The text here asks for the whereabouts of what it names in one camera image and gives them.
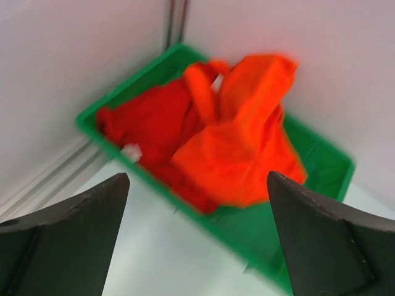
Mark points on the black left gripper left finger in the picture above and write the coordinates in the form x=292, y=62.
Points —
x=66, y=248

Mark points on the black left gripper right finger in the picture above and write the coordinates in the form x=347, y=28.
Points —
x=329, y=247

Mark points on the orange t shirt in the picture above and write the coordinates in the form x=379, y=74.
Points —
x=243, y=138

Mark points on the green plastic tray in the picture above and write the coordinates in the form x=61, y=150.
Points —
x=251, y=232

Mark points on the red t shirt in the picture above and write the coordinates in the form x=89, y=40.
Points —
x=159, y=122

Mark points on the left aluminium corner post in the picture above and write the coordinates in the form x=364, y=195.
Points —
x=29, y=185

